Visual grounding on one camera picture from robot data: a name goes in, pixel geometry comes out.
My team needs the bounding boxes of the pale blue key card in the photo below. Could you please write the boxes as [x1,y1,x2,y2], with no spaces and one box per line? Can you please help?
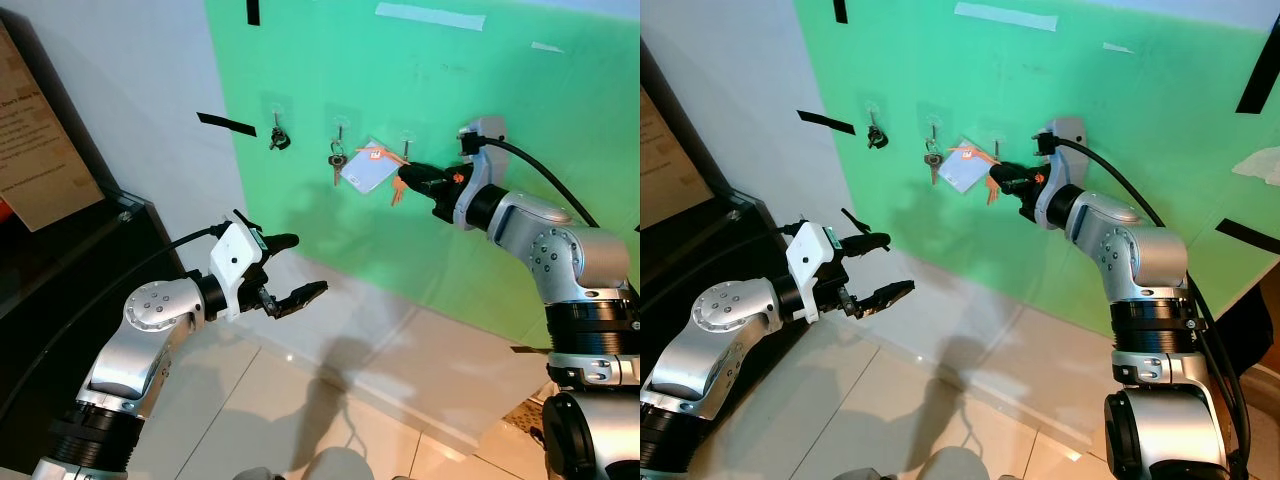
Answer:
[339,137,398,198]
[936,136,992,195]

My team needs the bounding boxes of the long white tape strip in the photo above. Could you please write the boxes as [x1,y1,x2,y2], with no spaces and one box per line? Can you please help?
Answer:
[375,2,487,32]
[952,1,1060,33]

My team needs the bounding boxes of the black glossy cabinet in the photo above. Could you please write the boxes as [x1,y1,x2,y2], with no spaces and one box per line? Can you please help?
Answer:
[0,185,191,427]
[640,193,793,403]

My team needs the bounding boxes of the brown cardboard box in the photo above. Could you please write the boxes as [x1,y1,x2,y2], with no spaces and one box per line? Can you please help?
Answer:
[640,88,717,207]
[0,20,107,234]

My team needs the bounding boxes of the white crumpled paper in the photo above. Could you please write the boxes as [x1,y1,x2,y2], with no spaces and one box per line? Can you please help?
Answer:
[1232,147,1280,187]

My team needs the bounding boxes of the brown patterned rug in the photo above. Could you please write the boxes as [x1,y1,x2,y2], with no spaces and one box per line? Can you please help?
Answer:
[496,397,552,447]

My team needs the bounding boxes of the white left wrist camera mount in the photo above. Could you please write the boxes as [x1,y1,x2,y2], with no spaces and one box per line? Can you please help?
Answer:
[207,221,270,324]
[786,219,847,323]

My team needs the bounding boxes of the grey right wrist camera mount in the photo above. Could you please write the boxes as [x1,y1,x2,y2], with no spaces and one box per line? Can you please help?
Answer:
[1034,116,1087,217]
[456,115,509,217]

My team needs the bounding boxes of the silver keys on ring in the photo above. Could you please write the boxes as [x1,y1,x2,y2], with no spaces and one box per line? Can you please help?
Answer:
[924,120,945,187]
[329,120,350,187]

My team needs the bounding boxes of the green wall board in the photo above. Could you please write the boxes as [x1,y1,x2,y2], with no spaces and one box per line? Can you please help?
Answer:
[794,0,1280,338]
[204,0,641,353]

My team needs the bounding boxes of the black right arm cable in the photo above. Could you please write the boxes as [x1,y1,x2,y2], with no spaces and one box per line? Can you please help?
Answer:
[461,129,602,232]
[1044,134,1254,477]

